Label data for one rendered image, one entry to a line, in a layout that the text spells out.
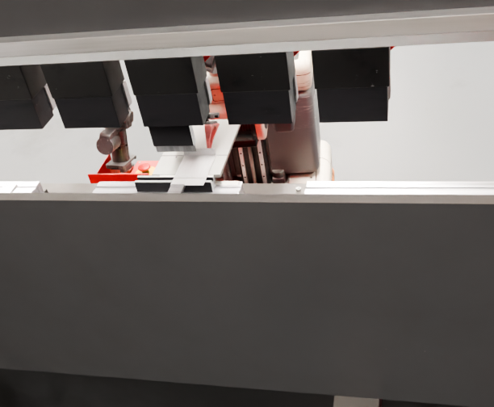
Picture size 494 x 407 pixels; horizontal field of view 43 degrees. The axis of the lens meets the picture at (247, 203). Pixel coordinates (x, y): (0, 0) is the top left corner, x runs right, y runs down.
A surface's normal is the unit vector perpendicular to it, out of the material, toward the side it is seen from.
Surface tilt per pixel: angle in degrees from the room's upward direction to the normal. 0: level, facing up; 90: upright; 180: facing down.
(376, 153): 0
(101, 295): 90
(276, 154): 90
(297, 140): 90
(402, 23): 90
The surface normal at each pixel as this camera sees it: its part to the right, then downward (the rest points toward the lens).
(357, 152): -0.15, -0.78
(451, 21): -0.19, 0.62
